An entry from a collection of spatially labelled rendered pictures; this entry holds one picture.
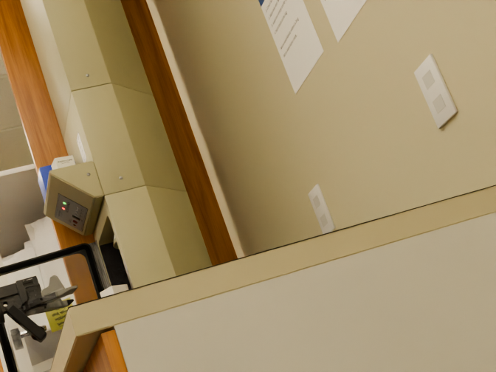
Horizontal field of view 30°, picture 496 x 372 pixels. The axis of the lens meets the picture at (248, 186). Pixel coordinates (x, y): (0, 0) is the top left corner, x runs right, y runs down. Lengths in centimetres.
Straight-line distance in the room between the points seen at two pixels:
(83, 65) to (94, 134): 20
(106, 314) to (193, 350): 12
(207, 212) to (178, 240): 41
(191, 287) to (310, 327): 17
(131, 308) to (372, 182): 85
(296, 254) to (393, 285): 14
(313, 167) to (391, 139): 40
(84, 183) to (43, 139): 47
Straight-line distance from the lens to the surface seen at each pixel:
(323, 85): 203
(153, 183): 242
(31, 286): 242
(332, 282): 128
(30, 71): 291
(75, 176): 237
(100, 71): 250
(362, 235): 132
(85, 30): 256
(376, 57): 181
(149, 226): 235
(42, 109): 285
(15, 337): 258
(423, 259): 134
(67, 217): 259
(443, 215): 138
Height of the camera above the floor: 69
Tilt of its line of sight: 15 degrees up
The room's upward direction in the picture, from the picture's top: 20 degrees counter-clockwise
